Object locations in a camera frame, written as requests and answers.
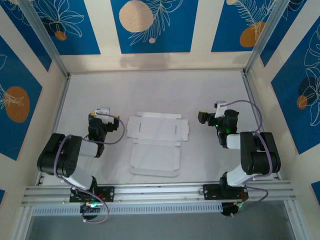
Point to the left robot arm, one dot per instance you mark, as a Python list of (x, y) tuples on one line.
[(60, 155)]

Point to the aluminium mounting rail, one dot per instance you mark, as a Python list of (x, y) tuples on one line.
[(160, 192)]

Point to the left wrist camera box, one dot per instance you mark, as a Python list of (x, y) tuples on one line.
[(103, 113)]

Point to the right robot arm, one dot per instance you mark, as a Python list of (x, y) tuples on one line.
[(260, 155)]

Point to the white and teal paper box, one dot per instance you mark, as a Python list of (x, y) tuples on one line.
[(156, 140)]

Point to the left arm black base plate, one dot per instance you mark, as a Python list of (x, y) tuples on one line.
[(107, 193)]

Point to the aluminium table side rail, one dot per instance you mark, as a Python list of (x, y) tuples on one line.
[(250, 95), (56, 120)]

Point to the aluminium frame post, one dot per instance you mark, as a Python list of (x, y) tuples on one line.
[(265, 37), (42, 37)]

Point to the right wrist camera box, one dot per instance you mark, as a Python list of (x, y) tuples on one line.
[(220, 107)]

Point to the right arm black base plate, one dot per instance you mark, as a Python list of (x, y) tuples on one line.
[(211, 192)]

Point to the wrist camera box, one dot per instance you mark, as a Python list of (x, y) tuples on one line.
[(103, 113), (220, 107)]

